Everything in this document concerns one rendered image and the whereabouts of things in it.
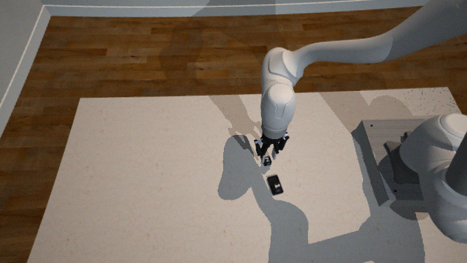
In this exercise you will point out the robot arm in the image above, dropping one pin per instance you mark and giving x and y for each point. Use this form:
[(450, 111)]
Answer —
[(437, 140)]

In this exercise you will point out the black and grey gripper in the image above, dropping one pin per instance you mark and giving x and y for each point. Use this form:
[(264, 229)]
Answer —
[(262, 151)]

